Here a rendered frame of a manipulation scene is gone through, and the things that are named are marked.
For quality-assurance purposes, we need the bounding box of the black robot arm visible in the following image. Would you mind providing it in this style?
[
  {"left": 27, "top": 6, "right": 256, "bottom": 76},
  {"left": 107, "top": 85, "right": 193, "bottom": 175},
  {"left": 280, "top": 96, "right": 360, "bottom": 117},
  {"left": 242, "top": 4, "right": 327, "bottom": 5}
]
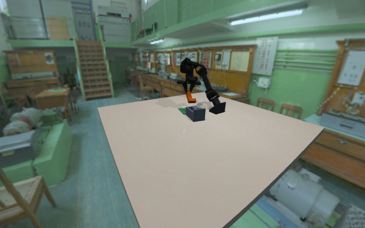
[{"left": 180, "top": 58, "right": 220, "bottom": 106}]

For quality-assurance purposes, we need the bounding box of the orange l-shaped part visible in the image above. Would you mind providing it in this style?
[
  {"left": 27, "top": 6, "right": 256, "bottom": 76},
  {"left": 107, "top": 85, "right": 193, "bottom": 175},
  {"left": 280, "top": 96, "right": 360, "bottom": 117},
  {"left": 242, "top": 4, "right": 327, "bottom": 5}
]
[{"left": 186, "top": 90, "right": 196, "bottom": 103}]

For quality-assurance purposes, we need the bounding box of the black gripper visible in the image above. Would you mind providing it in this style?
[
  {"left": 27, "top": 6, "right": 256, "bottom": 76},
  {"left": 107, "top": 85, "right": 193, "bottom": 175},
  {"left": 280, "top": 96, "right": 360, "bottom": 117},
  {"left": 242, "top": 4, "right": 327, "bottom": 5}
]
[{"left": 177, "top": 74, "right": 201, "bottom": 93}]

